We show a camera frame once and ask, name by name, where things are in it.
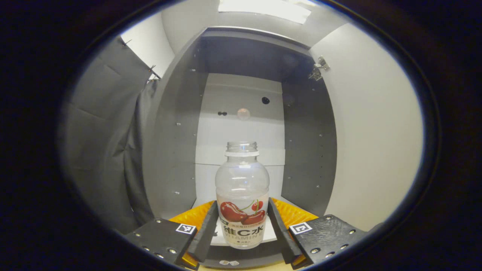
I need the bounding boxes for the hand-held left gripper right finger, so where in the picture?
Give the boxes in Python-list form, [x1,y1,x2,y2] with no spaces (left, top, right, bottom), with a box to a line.
[267,198,368,269]

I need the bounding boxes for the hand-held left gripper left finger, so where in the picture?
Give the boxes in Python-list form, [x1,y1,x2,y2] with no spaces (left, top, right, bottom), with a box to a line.
[124,201,220,269]

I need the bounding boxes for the clear cherry label bottle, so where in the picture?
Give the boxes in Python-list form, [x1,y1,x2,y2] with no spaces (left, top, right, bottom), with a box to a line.
[215,142,270,250]

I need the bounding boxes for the dark grey cabinet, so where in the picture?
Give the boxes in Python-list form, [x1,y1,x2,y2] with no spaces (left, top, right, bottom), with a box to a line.
[143,26,337,269]

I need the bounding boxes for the metal door hinge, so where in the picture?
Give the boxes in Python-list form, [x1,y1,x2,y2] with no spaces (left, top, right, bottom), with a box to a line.
[308,56,331,81]

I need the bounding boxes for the black backdrop cloth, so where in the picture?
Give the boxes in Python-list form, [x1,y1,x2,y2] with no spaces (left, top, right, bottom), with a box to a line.
[60,36,159,234]

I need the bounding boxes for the ceiling light panel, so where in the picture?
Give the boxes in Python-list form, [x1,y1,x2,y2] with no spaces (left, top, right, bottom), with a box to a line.
[218,0,311,24]

